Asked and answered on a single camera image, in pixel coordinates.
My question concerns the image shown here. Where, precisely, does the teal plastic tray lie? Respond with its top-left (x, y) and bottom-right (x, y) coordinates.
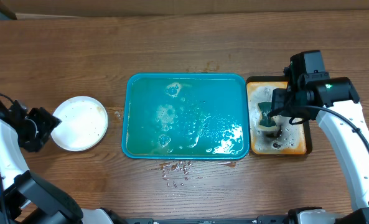
top-left (121, 73), bottom-right (250, 160)

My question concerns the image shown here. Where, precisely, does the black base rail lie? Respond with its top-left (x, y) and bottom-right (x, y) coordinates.
top-left (125, 215), bottom-right (295, 224)

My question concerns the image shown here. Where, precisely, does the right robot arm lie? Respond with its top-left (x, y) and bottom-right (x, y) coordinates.
top-left (268, 50), bottom-right (369, 224)

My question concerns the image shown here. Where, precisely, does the white plate with sauce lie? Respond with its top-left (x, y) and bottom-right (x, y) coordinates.
top-left (51, 96), bottom-right (109, 152)

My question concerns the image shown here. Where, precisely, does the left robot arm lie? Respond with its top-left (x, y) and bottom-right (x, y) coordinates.
top-left (0, 94), bottom-right (125, 224)

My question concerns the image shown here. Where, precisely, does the yellow green sponge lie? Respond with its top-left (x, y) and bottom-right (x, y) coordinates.
top-left (258, 102), bottom-right (276, 128)

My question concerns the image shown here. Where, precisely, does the black soapy water tray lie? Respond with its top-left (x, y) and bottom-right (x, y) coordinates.
top-left (246, 76), bottom-right (312, 155)

